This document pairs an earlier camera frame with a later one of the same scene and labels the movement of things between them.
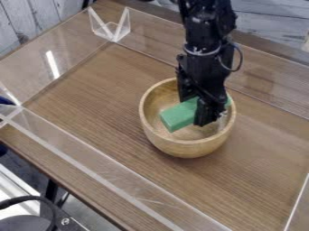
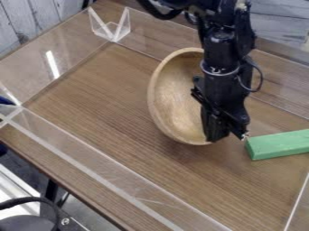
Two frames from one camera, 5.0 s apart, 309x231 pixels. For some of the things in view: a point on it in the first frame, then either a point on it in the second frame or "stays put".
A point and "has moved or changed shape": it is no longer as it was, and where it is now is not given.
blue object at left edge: [5, 101] stays put
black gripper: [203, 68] -> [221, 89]
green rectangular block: [179, 114] -> [277, 144]
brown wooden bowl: [187, 143] has moved or changed shape
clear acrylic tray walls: [205, 144] stays put
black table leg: [51, 190] stays put
